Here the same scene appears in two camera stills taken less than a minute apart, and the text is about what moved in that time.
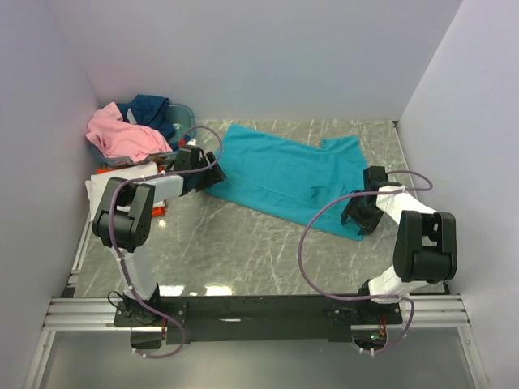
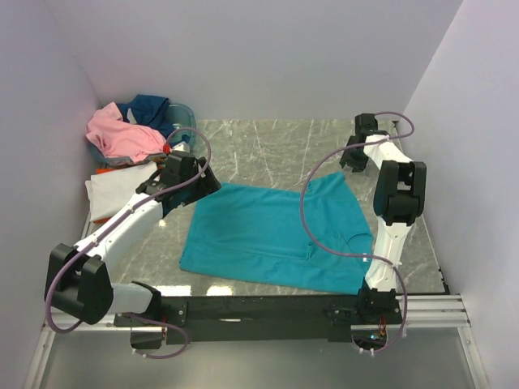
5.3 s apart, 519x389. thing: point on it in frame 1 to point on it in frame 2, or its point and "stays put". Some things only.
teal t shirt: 305,182 to 313,239
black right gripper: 368,225 to 358,166
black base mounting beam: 264,318 stays put
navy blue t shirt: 153,111 stays put
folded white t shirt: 96,185 stays put
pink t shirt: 113,138 stays put
